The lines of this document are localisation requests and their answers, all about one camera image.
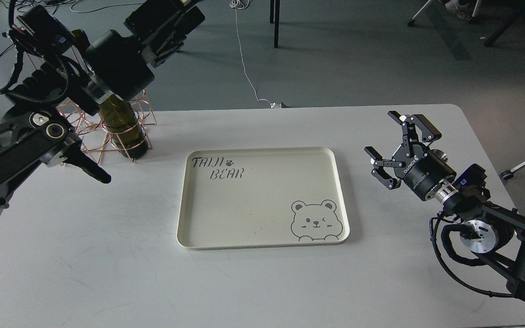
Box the steel double jigger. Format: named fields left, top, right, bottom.
left=432, top=149, right=448, bottom=163

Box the white chair leg with caster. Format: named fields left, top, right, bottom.
left=500, top=161, right=525, bottom=180

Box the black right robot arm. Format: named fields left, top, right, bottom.
left=365, top=111, right=525, bottom=301

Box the office chair base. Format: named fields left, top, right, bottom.
left=407, top=0, right=482, bottom=28

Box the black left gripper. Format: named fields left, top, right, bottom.
left=84, top=0, right=206, bottom=101

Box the dark green wine bottle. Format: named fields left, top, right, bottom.
left=72, top=30, right=149, bottom=159

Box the white cable on floor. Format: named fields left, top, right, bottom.
left=229, top=0, right=290, bottom=109

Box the copper wire wine rack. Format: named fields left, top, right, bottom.
left=7, top=26, right=157, bottom=164

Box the black table leg pair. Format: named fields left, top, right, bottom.
left=269, top=0, right=281, bottom=49

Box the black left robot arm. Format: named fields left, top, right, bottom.
left=0, top=0, right=205, bottom=208

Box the cream bear serving tray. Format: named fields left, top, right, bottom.
left=177, top=147, right=350, bottom=250

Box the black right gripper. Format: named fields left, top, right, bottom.
left=365, top=111, right=456, bottom=201

